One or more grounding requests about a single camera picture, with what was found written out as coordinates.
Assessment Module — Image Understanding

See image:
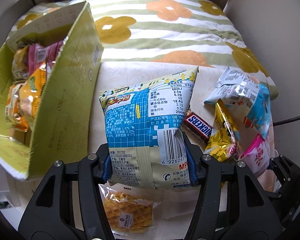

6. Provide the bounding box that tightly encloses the yellow foil snack bag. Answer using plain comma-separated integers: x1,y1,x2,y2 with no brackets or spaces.
204,99,241,163

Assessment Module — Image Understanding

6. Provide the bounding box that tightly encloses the waffle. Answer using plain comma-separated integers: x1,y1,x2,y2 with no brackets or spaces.
99,184,160,234

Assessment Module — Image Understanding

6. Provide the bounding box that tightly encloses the orange snack bag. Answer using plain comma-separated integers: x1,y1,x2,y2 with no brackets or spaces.
19,63,47,130

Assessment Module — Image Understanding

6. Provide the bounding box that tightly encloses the blue yellow chip bag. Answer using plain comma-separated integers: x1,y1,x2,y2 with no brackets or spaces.
99,67,198,190

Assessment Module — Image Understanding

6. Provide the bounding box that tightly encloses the chiffon cake packet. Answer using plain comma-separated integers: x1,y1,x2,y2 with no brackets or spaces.
5,83,29,132

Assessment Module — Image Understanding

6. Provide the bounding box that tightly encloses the brown chocolate snack bag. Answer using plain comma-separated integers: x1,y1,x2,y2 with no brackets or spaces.
12,45,30,81

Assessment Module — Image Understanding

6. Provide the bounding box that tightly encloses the pink white snack packet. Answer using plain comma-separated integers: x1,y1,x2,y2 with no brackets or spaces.
239,134,270,178

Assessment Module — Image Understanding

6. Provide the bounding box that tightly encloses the green cardboard box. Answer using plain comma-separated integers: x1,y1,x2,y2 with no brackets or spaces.
0,1,103,180

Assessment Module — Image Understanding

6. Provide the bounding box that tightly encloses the snickers bar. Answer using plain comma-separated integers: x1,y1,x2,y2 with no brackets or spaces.
181,109,212,146

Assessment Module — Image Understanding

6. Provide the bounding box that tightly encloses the silver blue snack bag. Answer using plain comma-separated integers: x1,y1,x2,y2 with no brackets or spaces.
204,68,271,139

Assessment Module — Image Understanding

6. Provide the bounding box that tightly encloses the floral striped quilt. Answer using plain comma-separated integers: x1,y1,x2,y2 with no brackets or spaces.
9,0,280,100

